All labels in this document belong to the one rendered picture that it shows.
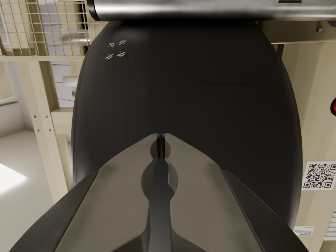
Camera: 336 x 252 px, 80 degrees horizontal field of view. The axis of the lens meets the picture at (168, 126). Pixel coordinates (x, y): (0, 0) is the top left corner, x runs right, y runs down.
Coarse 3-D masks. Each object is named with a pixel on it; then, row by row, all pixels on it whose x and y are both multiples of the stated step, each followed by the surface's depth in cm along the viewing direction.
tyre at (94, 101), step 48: (96, 48) 27; (144, 48) 25; (192, 48) 25; (240, 48) 25; (96, 96) 23; (144, 96) 22; (192, 96) 22; (240, 96) 22; (288, 96) 25; (96, 144) 22; (192, 144) 21; (240, 144) 21; (288, 144) 22; (288, 192) 22
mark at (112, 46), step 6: (108, 42) 26; (114, 42) 26; (120, 42) 25; (126, 42) 25; (108, 48) 25; (114, 48) 25; (120, 48) 25; (126, 48) 25; (108, 54) 25; (114, 54) 24; (120, 54) 24; (126, 54) 24; (108, 60) 24; (114, 60) 24
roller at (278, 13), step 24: (96, 0) 25; (120, 0) 25; (144, 0) 25; (168, 0) 25; (192, 0) 25; (216, 0) 25; (240, 0) 25; (264, 0) 25; (288, 0) 25; (312, 0) 25
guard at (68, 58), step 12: (36, 0) 67; (72, 0) 67; (0, 36) 71; (60, 36) 71; (0, 48) 71; (12, 48) 72; (0, 60) 73; (12, 60) 73; (24, 60) 73; (36, 60) 73; (48, 60) 73; (60, 60) 73; (72, 60) 73
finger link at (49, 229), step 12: (84, 180) 9; (72, 192) 8; (84, 192) 8; (60, 204) 8; (72, 204) 8; (48, 216) 7; (60, 216) 7; (72, 216) 7; (36, 228) 7; (48, 228) 7; (60, 228) 7; (24, 240) 6; (36, 240) 6; (48, 240) 6; (60, 240) 6
